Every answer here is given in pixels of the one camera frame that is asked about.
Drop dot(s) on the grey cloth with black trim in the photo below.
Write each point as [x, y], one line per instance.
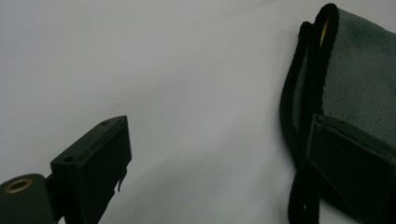
[358, 71]

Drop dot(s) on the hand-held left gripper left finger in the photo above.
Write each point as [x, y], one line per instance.
[90, 168]

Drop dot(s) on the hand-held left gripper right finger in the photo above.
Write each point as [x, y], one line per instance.
[351, 168]

